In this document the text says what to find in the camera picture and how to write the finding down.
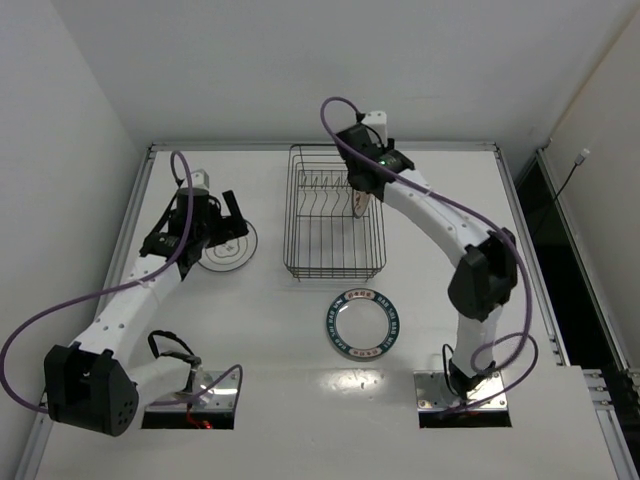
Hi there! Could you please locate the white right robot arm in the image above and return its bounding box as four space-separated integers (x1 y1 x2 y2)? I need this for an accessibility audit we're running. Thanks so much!
337 123 517 401

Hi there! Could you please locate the metal base plate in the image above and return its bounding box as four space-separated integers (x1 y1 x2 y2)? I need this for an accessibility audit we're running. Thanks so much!
413 371 508 413
145 368 243 414

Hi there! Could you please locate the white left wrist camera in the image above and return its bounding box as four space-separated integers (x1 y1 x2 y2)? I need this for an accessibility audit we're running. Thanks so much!
190 169 210 191

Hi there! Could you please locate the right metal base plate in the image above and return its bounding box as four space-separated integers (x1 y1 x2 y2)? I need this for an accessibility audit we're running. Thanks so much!
413 371 508 413

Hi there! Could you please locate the teal rimmed plate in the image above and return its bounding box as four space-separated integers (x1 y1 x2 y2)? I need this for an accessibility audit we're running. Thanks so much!
324 288 400 362

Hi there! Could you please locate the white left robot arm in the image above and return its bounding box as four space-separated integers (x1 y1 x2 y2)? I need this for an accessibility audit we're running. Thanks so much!
44 188 249 437

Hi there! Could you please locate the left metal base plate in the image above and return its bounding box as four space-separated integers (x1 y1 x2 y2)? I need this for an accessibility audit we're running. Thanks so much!
145 368 243 414

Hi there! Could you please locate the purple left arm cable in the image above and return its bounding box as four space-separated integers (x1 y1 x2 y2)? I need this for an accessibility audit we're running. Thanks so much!
0 150 244 414

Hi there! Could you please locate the orange sunburst plate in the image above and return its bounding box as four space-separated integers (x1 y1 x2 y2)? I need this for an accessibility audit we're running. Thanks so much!
351 190 371 219

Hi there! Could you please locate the white plate black line drawing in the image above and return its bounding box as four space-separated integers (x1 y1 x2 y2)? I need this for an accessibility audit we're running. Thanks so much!
198 220 259 273

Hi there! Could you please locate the black wall cable white plug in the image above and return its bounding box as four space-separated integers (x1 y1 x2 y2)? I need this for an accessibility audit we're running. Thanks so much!
552 148 590 203

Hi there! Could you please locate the metal wire dish rack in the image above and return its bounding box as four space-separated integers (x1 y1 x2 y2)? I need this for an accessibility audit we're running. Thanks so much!
283 143 387 281

